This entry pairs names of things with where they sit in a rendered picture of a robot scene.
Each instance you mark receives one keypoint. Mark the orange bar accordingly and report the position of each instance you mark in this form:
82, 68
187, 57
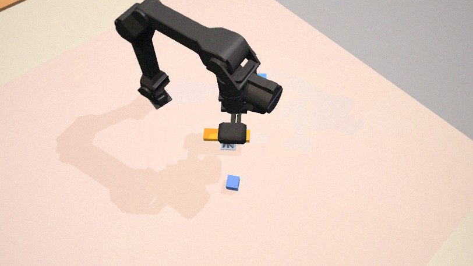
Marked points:
211, 135

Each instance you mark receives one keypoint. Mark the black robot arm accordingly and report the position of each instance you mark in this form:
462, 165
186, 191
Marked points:
221, 50

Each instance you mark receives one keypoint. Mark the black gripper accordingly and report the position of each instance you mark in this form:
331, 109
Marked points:
231, 132

